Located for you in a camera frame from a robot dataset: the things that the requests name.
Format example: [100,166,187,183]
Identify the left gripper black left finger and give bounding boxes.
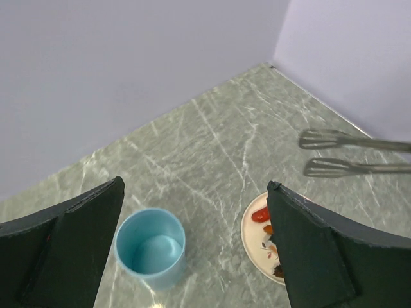
[1,176,125,307]

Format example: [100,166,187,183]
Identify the red sausage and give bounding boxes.
[251,206,270,223]

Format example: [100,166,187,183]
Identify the orange fried shrimp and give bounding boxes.
[263,225,274,235]

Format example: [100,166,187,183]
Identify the pink round plate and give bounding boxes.
[241,192,285,286]

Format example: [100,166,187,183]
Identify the light blue cylindrical container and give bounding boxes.
[114,208,186,291]

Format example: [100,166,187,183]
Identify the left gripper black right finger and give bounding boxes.
[267,181,410,307]

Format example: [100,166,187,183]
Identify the steel serving tongs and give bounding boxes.
[298,128,410,178]

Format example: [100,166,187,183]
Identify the dark brown fried piece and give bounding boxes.
[273,264,284,279]

